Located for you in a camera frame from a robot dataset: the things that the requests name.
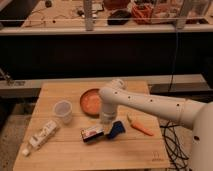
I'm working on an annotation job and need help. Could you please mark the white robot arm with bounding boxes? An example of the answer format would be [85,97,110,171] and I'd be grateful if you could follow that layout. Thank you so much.
[99,79,213,171]

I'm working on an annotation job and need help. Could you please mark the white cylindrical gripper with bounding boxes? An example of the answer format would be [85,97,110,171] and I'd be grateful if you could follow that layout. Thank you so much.
[100,102,117,124]

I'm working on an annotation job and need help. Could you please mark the metal clamp at left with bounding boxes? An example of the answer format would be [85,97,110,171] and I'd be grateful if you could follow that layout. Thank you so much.
[0,68,25,86]

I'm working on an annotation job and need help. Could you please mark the black object on shelf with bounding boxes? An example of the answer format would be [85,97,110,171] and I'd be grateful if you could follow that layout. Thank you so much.
[107,10,131,25]

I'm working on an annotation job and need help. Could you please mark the boxed eraser with dark sleeve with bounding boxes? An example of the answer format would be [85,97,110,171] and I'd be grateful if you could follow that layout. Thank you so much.
[81,125,104,143]

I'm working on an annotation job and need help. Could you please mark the clear plastic cup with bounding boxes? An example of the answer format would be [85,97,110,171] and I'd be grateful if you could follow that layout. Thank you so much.
[53,100,72,124]

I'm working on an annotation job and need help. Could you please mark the wooden board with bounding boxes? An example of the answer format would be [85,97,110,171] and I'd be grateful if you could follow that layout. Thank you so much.
[13,81,169,171]

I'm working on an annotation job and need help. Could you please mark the orange object on shelf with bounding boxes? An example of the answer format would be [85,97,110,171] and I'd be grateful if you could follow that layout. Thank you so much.
[131,5,152,25]

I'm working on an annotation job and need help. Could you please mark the black hanging cable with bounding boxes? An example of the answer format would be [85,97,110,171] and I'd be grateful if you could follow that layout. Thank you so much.
[167,26,179,93]

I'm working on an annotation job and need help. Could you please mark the orange round plate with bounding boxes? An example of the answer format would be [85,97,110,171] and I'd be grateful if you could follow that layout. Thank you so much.
[80,88,101,117]

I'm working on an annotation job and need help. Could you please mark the metal shelf post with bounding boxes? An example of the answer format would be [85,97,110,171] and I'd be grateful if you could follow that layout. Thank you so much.
[83,0,93,31]

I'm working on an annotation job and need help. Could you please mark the white clear plastic bottle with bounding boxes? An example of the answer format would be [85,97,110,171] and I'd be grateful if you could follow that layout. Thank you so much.
[21,120,59,157]

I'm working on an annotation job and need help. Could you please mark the black cable bundle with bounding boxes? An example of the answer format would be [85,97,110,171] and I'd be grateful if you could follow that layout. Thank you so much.
[159,120,192,171]

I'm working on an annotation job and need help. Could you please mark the orange toy carrot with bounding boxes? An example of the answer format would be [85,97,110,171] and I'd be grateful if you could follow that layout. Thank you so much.
[127,116,153,136]

